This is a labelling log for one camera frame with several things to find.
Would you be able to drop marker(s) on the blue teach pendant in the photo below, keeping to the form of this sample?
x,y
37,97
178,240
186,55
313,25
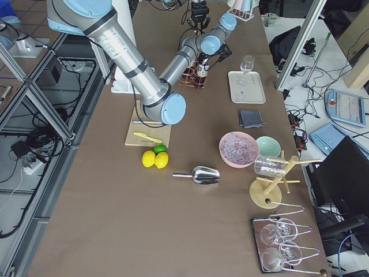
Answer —
x,y
346,107
327,137

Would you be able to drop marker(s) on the hanging wine glass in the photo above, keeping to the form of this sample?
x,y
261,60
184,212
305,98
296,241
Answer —
x,y
284,228
286,256

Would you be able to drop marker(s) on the upper hanging wine glass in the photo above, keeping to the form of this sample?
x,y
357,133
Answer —
x,y
284,228

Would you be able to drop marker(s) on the upper yellow lemon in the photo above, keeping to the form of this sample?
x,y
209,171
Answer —
x,y
148,158

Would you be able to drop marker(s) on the yellow plastic knife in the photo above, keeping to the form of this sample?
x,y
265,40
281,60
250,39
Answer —
x,y
145,136

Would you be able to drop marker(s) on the green lime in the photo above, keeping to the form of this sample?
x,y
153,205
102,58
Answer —
x,y
159,148

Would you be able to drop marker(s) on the wooden cup rack stand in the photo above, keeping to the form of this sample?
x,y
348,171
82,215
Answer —
x,y
265,192

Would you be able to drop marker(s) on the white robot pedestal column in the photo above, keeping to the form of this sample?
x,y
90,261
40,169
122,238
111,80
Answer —
x,y
124,17

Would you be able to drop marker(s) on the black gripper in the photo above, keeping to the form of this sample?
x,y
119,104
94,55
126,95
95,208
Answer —
x,y
199,12
205,58

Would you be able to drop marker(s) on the pink bowl with ice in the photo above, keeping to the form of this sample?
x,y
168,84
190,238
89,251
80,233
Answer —
x,y
238,149

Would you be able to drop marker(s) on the yellow lemon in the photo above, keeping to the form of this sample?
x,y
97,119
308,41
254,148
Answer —
x,y
161,160
148,158

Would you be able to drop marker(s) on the copper wire bottle basket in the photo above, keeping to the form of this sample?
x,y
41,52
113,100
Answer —
x,y
190,83

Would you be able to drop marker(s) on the steel ice scoop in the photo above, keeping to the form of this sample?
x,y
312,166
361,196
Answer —
x,y
202,175

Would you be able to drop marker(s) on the aluminium frame post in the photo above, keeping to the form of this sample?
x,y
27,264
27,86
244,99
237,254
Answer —
x,y
303,34

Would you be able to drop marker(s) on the black monitor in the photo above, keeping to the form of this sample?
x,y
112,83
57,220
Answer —
x,y
341,179

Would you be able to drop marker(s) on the cream rabbit tray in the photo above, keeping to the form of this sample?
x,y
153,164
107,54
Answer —
x,y
246,88

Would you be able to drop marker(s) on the lower hanging wine glass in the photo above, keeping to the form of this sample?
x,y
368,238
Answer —
x,y
286,256

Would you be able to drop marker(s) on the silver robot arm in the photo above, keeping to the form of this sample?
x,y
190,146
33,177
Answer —
x,y
98,20

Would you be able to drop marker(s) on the glass jar on rack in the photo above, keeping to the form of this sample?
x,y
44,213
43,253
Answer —
x,y
270,166

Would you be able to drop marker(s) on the lower yellow lemon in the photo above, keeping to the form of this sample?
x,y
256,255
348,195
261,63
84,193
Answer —
x,y
161,160

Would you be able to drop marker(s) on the tea bottle dark liquid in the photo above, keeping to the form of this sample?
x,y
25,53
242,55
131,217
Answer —
x,y
202,72

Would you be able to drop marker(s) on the folded grey cloth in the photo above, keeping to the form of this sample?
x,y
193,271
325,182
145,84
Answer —
x,y
250,119

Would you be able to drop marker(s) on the steel muddler black tip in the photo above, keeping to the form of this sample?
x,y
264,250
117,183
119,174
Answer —
x,y
137,121

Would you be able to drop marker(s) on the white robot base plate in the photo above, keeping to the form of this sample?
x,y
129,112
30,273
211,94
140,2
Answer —
x,y
121,84

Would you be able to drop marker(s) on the clear wine glass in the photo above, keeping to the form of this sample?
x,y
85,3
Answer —
x,y
247,64

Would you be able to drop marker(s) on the green ceramic bowl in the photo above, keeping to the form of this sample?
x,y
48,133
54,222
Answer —
x,y
268,146

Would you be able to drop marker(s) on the black glass holder tray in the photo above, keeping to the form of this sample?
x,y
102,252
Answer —
x,y
256,226

